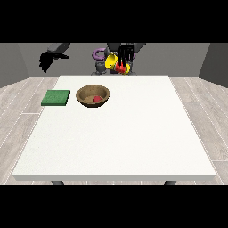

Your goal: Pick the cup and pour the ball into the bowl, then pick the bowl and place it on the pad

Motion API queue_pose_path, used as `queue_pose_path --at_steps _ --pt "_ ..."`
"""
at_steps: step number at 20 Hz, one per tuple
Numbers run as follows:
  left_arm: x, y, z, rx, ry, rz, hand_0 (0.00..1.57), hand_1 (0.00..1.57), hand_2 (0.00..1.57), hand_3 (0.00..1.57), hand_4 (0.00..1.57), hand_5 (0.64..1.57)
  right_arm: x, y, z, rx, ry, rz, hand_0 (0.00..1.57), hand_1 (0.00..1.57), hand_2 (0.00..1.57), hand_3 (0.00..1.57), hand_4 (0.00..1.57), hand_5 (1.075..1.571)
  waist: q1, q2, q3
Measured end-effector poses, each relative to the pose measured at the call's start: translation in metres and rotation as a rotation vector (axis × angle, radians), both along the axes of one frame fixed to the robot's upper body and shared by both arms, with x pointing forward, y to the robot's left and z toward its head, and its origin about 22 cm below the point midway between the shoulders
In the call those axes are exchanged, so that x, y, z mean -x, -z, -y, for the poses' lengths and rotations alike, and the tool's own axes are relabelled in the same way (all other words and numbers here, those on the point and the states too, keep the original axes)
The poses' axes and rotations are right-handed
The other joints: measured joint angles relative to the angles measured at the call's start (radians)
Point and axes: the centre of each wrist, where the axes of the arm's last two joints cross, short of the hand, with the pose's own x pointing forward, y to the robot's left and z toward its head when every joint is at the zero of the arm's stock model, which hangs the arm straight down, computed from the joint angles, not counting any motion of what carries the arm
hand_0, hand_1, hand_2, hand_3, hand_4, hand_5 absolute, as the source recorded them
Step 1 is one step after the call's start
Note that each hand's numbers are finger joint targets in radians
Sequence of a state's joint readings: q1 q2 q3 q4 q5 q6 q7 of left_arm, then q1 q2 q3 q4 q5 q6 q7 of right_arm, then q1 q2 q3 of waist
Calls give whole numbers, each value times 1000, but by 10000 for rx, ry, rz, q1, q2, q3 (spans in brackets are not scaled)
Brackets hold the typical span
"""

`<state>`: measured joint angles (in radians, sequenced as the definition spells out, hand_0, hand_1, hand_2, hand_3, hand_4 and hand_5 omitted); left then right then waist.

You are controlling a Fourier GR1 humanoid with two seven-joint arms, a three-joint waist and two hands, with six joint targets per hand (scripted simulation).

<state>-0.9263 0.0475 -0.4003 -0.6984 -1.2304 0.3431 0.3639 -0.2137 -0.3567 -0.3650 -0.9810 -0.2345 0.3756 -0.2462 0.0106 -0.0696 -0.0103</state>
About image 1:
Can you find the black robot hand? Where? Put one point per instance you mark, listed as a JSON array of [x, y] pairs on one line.
[[126, 52], [46, 61]]

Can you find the yellow cup with melon print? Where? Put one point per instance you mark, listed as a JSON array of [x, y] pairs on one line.
[[112, 62]]

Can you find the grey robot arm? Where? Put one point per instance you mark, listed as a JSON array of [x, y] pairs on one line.
[[138, 46], [58, 47]]

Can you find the green square pad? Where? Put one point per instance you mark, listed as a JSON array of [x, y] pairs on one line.
[[55, 97]]

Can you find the brown wooden bowl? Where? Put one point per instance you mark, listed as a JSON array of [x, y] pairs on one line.
[[87, 94]]

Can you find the small red ball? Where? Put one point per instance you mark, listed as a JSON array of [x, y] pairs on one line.
[[96, 99]]

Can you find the grey robot trunk purple rings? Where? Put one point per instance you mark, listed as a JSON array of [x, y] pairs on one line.
[[99, 61]]

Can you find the dark table leg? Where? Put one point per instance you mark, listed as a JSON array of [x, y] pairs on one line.
[[57, 183], [170, 183]]

